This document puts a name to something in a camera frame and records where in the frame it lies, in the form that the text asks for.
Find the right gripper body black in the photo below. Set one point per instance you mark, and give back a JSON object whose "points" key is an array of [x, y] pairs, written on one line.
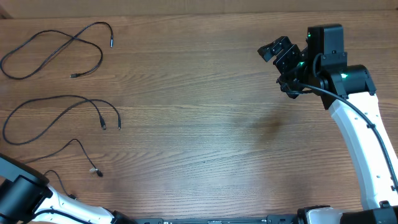
{"points": [[291, 67]]}

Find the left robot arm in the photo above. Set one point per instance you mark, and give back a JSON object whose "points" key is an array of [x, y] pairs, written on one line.
{"points": [[26, 196]]}

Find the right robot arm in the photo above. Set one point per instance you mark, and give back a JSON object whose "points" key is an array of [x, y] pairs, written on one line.
{"points": [[349, 94]]}

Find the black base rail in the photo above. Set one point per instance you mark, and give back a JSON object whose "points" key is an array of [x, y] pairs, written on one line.
{"points": [[214, 220]]}

